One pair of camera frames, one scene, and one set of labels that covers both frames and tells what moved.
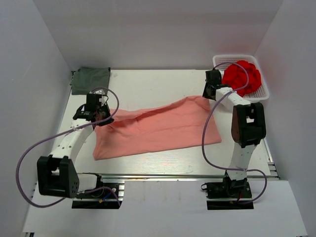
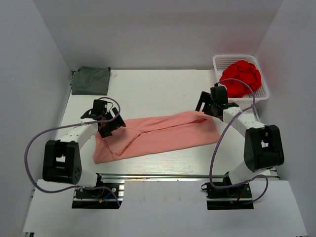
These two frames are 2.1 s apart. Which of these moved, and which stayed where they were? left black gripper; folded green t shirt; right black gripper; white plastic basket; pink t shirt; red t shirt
Moved: right black gripper; pink t shirt; left black gripper
Stayed: folded green t shirt; white plastic basket; red t shirt
